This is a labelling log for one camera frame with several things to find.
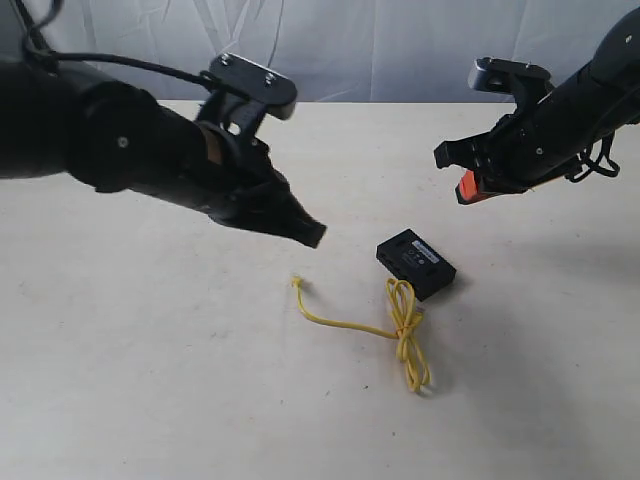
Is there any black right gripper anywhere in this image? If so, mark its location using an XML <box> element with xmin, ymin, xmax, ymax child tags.
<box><xmin>434</xmin><ymin>84</ymin><xmax>608</xmax><ymax>205</ymax></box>

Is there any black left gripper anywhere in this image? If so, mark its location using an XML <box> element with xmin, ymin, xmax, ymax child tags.
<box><xmin>189</xmin><ymin>122</ymin><xmax>327</xmax><ymax>248</ymax></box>

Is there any black network switch box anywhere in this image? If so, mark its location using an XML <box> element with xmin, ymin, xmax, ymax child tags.
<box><xmin>376</xmin><ymin>229</ymin><xmax>457</xmax><ymax>301</ymax></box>

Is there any yellow ethernet cable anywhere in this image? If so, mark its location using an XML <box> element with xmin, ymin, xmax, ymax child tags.
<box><xmin>290</xmin><ymin>274</ymin><xmax>432</xmax><ymax>393</ymax></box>

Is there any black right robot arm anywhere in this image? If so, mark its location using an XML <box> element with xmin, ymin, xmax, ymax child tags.
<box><xmin>434</xmin><ymin>10</ymin><xmax>639</xmax><ymax>205</ymax></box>

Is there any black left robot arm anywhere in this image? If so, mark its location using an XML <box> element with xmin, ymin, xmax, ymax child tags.
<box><xmin>1</xmin><ymin>56</ymin><xmax>326</xmax><ymax>248</ymax></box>

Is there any white wrinkled backdrop curtain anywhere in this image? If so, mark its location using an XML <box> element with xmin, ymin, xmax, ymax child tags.
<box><xmin>44</xmin><ymin>0</ymin><xmax>634</xmax><ymax>102</ymax></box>

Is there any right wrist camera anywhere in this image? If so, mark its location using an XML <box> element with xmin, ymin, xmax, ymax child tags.
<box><xmin>468</xmin><ymin>57</ymin><xmax>552</xmax><ymax>95</ymax></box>

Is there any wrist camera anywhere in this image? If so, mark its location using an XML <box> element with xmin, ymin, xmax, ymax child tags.
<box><xmin>468</xmin><ymin>57</ymin><xmax>552</xmax><ymax>95</ymax></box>
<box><xmin>208</xmin><ymin>53</ymin><xmax>298</xmax><ymax>120</ymax></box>

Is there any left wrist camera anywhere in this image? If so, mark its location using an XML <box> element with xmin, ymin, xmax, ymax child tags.
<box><xmin>208</xmin><ymin>53</ymin><xmax>298</xmax><ymax>120</ymax></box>

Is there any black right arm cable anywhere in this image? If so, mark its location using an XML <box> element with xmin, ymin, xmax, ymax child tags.
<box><xmin>564</xmin><ymin>134</ymin><xmax>621</xmax><ymax>182</ymax></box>

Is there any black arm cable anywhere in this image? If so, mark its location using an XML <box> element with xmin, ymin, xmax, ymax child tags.
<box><xmin>9</xmin><ymin>0</ymin><xmax>216</xmax><ymax>86</ymax></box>
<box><xmin>564</xmin><ymin>134</ymin><xmax>621</xmax><ymax>182</ymax></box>

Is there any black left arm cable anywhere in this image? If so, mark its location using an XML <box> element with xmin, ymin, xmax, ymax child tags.
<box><xmin>9</xmin><ymin>0</ymin><xmax>216</xmax><ymax>86</ymax></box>

